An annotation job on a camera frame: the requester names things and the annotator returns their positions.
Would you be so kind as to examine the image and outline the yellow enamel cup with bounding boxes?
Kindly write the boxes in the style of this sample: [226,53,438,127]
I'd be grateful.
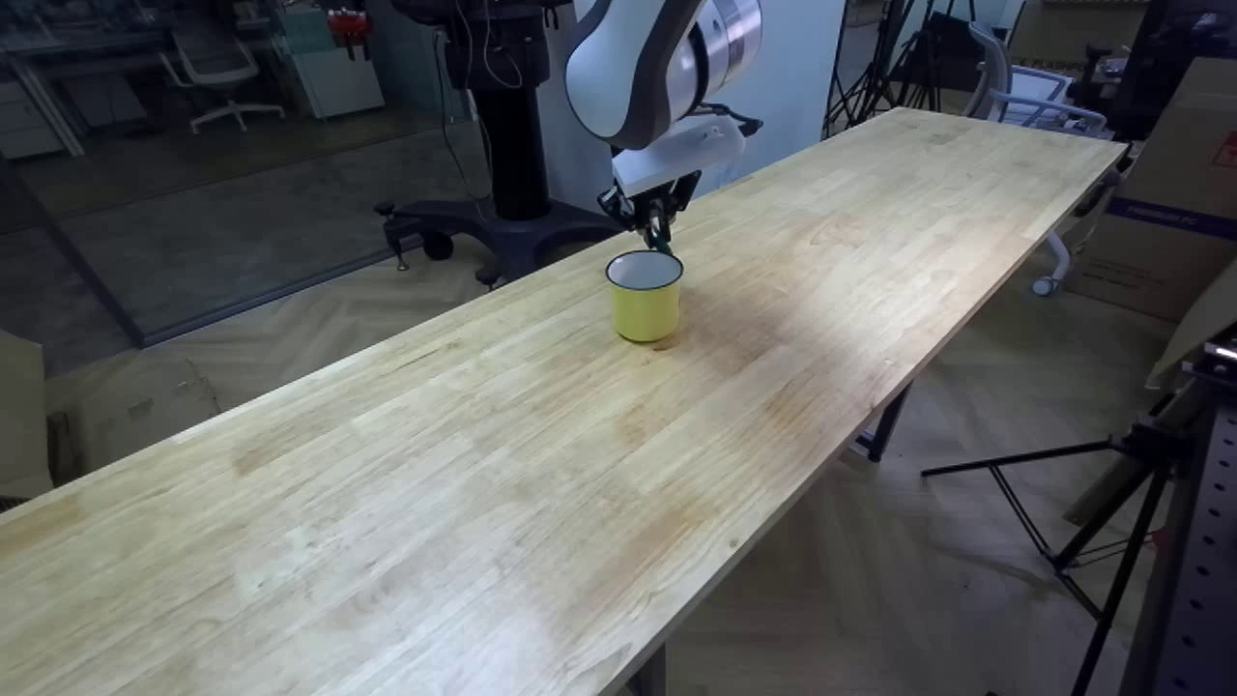
[598,247,688,349]

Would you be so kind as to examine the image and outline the white cabinet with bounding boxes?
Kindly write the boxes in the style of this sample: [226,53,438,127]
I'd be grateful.
[275,9,386,123]

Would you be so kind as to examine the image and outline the white table leg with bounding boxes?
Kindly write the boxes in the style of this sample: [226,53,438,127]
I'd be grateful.
[1029,229,1081,301]

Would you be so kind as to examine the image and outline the black table leg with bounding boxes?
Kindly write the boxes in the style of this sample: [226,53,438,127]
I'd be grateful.
[856,384,918,468]

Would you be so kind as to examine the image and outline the black chair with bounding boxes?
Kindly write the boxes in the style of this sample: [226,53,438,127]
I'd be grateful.
[884,9,1014,123]

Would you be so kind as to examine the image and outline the black perforated rack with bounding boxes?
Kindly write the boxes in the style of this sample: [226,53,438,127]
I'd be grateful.
[1119,337,1237,696]

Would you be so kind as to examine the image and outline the grey desk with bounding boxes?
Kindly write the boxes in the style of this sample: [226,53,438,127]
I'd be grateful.
[0,31,170,165]

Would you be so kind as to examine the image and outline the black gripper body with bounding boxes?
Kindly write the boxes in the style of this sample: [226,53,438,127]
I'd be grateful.
[596,171,709,237]

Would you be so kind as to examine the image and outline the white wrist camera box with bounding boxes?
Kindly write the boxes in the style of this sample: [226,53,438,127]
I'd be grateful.
[606,117,754,201]

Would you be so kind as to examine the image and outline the white office chair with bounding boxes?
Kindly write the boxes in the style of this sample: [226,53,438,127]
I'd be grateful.
[158,26,290,139]

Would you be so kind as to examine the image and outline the red object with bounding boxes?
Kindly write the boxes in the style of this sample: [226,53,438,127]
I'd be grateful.
[324,4,377,50]

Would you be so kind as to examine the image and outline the black robot pedestal stand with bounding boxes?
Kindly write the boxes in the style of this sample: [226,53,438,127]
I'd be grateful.
[377,0,636,288]

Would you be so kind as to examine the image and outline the large cardboard box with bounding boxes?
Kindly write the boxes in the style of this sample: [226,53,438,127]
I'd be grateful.
[1075,53,1237,326]

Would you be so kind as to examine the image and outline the black tripod stand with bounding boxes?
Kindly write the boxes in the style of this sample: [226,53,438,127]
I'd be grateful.
[918,384,1215,696]

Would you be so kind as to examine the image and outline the grey floor mat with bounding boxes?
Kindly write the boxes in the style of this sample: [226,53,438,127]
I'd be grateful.
[45,151,395,353]

